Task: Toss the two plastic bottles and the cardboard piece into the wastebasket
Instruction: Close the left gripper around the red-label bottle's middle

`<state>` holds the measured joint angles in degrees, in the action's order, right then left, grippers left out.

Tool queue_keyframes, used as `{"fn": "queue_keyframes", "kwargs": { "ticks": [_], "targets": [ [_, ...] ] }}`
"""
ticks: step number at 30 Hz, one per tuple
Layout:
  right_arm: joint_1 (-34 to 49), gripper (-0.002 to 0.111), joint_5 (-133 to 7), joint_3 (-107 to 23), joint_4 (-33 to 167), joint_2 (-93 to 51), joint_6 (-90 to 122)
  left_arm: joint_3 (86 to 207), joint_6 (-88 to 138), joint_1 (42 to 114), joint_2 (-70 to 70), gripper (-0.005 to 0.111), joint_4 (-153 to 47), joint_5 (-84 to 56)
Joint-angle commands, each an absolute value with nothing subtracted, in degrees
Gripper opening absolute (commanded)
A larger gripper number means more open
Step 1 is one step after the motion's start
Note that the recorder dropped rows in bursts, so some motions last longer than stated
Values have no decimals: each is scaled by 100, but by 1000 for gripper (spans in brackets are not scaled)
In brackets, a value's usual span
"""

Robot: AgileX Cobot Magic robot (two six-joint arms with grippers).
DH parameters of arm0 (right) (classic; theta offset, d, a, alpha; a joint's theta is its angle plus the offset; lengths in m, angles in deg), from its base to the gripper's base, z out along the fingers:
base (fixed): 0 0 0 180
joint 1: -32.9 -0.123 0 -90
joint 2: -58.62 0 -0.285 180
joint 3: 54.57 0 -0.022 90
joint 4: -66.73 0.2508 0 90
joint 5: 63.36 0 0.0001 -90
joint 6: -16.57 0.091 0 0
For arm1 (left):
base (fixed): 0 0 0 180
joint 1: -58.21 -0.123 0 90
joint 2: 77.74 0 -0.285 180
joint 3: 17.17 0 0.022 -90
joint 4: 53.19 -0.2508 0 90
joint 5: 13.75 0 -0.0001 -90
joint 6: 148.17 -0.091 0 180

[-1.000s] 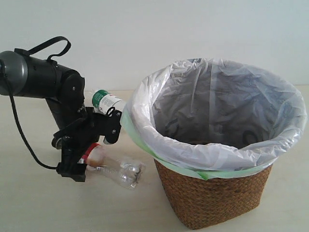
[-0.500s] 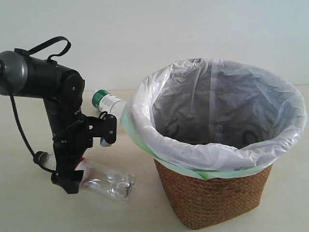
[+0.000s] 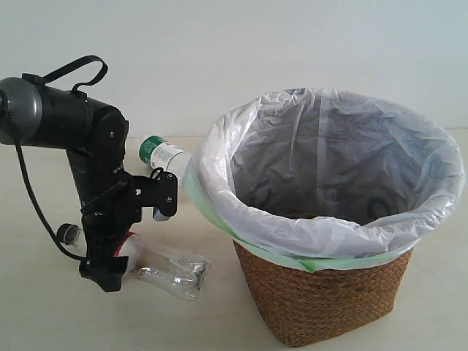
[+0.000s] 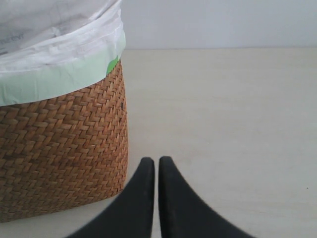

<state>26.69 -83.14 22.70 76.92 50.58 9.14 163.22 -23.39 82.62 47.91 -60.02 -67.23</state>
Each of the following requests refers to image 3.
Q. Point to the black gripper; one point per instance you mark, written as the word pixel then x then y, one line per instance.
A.
pixel 111 205

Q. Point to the red label plastic bottle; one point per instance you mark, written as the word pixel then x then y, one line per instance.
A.
pixel 176 271

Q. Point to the green label plastic bottle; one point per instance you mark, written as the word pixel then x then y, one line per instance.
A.
pixel 156 152

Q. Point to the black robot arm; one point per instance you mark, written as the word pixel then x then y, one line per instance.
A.
pixel 93 134

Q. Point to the woven wicker waste basket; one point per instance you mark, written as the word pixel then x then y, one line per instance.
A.
pixel 303 308

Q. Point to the translucent white bin liner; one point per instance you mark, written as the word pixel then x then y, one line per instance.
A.
pixel 317 179

